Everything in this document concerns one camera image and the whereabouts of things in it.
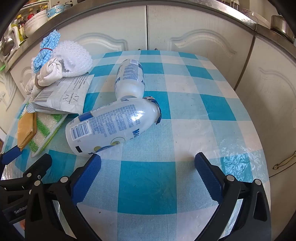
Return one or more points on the blue dotted cloth bundle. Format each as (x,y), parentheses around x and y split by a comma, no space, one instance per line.
(46,44)

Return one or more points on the white cloth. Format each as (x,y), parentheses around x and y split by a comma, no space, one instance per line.
(49,71)

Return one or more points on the white sponge block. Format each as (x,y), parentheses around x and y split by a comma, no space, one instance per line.
(76,58)

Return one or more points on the white ceramic bowl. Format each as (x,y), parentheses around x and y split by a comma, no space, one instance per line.
(34,23)

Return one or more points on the white arched cabinet door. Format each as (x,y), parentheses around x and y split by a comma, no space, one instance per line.
(104,30)
(196,27)
(272,104)

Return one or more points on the yellow sponge cloth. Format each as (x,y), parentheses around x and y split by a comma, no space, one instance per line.
(25,129)

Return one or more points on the white plastic bottle blue label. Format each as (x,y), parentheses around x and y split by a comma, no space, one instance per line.
(129,78)
(111,122)

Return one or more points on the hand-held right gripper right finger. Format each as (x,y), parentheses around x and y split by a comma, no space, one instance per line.
(209,178)

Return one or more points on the blue white checked tablecloth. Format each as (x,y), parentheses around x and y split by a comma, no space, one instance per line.
(161,150)

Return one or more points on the brass cabinet hook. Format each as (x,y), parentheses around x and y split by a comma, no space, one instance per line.
(277,166)

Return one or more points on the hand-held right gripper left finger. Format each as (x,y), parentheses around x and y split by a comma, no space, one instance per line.
(86,180)

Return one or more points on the grey metal pan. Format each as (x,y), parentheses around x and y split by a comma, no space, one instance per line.
(282,25)

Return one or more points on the white paper package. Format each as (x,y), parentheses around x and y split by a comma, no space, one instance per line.
(69,92)

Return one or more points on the blue cartoon bowl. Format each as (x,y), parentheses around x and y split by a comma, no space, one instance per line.
(57,9)

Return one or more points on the green plastic clip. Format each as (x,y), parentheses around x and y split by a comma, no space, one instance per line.
(2,67)

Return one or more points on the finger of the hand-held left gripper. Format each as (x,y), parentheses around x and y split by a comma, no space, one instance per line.
(39,165)
(10,154)

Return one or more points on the yellow oil bottle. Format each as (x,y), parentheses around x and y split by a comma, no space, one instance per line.
(18,26)

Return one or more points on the green striped sponge cloth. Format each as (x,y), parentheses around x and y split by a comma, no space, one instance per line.
(44,132)

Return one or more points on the steel kitchen countertop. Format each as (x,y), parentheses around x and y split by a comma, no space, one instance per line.
(263,29)

